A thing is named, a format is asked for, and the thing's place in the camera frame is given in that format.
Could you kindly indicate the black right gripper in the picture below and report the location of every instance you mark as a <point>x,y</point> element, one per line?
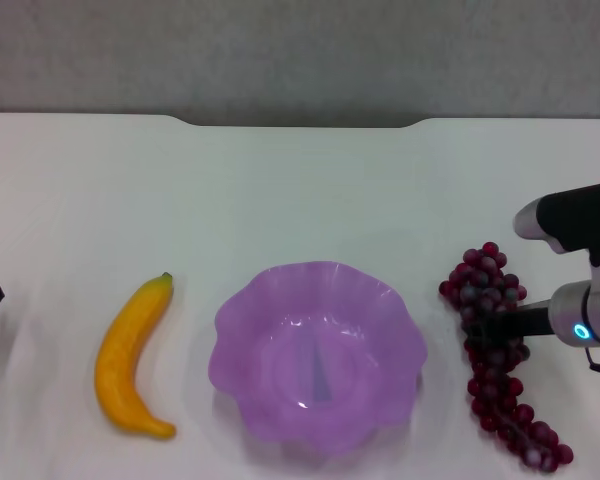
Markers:
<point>527,322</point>

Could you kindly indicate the dark red grape bunch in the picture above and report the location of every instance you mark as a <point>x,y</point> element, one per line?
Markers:
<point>495,390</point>

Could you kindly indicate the yellow banana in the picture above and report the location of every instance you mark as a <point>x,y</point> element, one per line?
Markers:
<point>117,360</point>

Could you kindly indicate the purple translucent plastic bowl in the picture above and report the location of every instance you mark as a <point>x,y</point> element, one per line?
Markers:
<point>280,400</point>

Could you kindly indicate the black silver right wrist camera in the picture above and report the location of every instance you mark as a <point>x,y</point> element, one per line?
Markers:
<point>570,215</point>

